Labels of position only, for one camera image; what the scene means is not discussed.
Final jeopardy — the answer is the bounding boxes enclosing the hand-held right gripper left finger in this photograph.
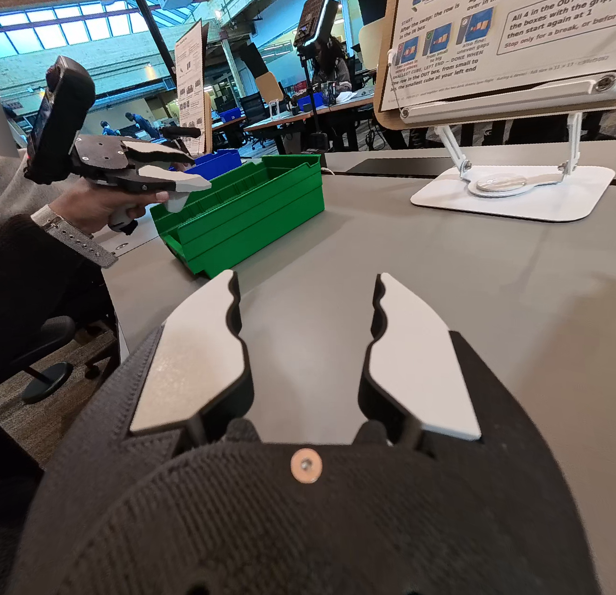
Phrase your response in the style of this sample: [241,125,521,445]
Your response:
[128,269,255,445]

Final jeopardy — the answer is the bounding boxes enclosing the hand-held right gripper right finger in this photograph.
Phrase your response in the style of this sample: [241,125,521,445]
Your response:
[357,272,483,447]

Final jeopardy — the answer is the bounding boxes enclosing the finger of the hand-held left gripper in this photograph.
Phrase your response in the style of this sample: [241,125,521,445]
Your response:
[123,140,196,169]
[137,165,213,214]

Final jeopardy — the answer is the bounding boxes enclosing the green plastic bin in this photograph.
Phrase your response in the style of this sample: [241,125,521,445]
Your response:
[150,154,325,279]

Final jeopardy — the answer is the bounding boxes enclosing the dark desk cover strip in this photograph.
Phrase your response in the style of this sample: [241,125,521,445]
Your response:
[346,156,455,178]

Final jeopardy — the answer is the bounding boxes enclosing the person's left hand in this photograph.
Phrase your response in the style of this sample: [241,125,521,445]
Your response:
[46,178,170,237]

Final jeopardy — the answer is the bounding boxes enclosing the blue plastic bin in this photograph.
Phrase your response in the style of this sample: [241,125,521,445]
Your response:
[182,149,242,181]

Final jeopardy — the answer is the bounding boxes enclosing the cardboard instruction board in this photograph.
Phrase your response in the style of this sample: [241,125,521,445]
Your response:
[174,21,213,155]

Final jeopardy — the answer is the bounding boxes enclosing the silver mesh wristwatch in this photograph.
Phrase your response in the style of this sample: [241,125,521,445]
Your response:
[30,205,118,269]

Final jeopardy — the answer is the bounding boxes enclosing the brown board on stand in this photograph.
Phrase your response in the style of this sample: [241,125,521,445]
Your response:
[254,70,286,120]

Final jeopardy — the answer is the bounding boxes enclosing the light panel stand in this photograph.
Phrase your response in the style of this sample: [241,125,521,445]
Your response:
[291,0,338,155]

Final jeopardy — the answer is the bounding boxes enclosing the instruction sheet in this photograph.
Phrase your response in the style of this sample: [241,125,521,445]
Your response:
[380,0,616,111]

